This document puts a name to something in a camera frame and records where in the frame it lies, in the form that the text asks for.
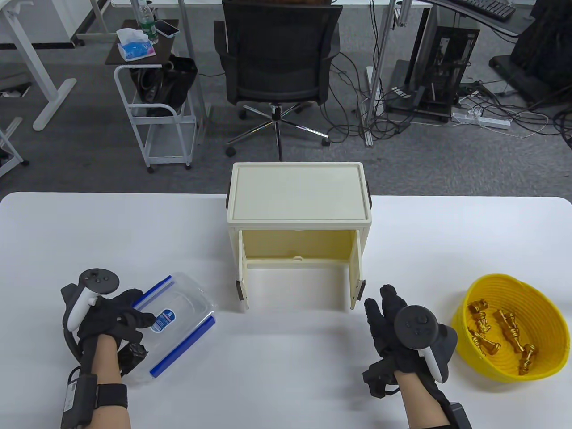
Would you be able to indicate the person's right hand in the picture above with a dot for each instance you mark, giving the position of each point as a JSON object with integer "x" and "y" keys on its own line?
{"x": 384, "y": 326}

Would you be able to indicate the yellow woven basket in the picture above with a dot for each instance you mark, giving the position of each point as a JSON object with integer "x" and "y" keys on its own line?
{"x": 500, "y": 286}

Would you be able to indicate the black keyboard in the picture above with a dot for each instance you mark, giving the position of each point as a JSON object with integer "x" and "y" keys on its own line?
{"x": 489, "y": 8}

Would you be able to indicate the smartphone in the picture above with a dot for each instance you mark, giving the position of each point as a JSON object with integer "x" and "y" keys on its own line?
{"x": 166, "y": 28}

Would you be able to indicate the white storage pedestal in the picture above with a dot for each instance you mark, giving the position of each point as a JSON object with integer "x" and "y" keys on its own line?
{"x": 49, "y": 22}

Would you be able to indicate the clear lid with blue label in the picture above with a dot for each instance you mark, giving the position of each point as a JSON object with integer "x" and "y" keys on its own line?
{"x": 187, "y": 299}

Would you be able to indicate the cream plastic cabinet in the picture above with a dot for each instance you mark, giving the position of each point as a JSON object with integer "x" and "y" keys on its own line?
{"x": 297, "y": 196}

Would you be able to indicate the brown side table top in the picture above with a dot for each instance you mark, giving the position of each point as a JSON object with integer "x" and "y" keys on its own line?
{"x": 165, "y": 47}

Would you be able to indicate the person's left hand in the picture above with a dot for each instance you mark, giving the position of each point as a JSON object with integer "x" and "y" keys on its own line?
{"x": 107, "y": 319}

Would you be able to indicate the black computer tower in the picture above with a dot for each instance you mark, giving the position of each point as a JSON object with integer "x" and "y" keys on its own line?
{"x": 447, "y": 53}

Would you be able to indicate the black office chair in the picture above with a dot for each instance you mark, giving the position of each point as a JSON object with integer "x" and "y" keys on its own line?
{"x": 277, "y": 53}

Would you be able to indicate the dark curved desk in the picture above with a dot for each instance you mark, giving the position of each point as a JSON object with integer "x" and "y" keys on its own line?
{"x": 491, "y": 25}

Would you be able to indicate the person's left forearm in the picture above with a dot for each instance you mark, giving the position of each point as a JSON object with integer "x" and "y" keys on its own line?
{"x": 109, "y": 366}

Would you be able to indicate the grey and white handheld controller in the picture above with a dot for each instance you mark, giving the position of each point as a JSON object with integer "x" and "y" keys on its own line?
{"x": 98, "y": 279}
{"x": 415, "y": 326}

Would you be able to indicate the black bag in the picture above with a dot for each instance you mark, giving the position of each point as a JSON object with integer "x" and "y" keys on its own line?
{"x": 165, "y": 85}

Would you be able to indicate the blue tissue pack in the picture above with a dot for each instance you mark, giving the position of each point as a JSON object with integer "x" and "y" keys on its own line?
{"x": 136, "y": 49}

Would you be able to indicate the clear plastic box blue clips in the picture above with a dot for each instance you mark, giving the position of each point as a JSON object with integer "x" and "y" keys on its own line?
{"x": 183, "y": 346}

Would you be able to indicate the white desk frame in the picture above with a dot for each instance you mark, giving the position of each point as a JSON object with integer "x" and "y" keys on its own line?
{"x": 10, "y": 126}

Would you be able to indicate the aluminium post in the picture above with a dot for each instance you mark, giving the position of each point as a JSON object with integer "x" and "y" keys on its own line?
{"x": 380, "y": 67}

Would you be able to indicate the pile of gold chess pieces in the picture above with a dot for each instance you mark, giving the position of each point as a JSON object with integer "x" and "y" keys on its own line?
{"x": 507, "y": 324}

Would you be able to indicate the white desk leg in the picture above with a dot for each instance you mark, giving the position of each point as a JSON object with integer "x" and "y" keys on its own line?
{"x": 56, "y": 105}

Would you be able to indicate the white power strip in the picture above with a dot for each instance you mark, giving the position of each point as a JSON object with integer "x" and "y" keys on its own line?
{"x": 482, "y": 120}

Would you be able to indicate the person's right forearm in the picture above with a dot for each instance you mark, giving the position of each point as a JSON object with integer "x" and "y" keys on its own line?
{"x": 420, "y": 402}

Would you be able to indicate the green water bottle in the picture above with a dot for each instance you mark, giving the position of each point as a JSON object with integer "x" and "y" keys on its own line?
{"x": 146, "y": 22}

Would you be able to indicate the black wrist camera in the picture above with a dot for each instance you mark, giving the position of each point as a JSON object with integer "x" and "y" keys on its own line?
{"x": 133, "y": 357}
{"x": 380, "y": 380}

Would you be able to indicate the grey desk leg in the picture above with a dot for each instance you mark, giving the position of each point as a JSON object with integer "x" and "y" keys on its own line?
{"x": 187, "y": 27}

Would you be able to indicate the black battery pack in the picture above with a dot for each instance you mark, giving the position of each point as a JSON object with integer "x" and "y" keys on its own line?
{"x": 78, "y": 402}
{"x": 460, "y": 415}

